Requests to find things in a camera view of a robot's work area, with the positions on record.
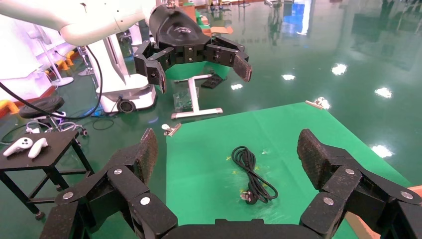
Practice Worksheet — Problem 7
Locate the black round stool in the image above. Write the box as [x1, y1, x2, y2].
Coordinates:
[18, 96, 89, 137]

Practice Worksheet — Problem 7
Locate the white VR controller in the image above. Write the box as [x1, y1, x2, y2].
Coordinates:
[27, 137, 49, 160]
[2, 137, 34, 158]

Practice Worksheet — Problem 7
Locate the metal binder clip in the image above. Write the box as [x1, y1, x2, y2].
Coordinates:
[161, 122, 183, 137]
[305, 96, 330, 111]

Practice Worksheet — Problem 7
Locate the small black side table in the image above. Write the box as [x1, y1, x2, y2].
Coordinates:
[0, 130, 95, 221]

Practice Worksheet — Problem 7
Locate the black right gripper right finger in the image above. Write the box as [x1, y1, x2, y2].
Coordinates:
[297, 128, 422, 239]

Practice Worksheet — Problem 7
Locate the black data cable with plug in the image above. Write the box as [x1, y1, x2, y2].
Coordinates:
[230, 146, 279, 206]

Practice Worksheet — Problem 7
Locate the green cloth of neighbouring table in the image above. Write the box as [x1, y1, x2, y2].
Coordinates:
[163, 61, 231, 82]

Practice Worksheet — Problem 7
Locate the flat black floor item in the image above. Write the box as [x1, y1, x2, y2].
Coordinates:
[200, 74, 225, 90]

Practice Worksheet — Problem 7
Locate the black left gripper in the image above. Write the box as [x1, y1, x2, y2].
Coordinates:
[133, 4, 253, 95]

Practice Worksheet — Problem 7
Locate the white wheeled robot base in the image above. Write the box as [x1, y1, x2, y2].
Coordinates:
[84, 33, 158, 115]

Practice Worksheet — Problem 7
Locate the yellow floor barrier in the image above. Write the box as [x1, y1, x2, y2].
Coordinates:
[54, 49, 77, 72]

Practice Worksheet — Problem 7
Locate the white T-shaped table leg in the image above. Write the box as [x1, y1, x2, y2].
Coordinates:
[171, 74, 224, 120]

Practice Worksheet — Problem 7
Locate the white stand with round base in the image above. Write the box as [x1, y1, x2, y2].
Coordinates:
[36, 26, 75, 88]

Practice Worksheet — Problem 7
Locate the clear plastic bag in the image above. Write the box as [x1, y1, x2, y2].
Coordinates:
[173, 88, 200, 111]

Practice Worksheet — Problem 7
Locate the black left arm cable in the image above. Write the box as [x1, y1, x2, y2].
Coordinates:
[0, 45, 104, 121]

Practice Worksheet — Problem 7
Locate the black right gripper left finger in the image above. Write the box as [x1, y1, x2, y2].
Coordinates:
[39, 127, 179, 239]

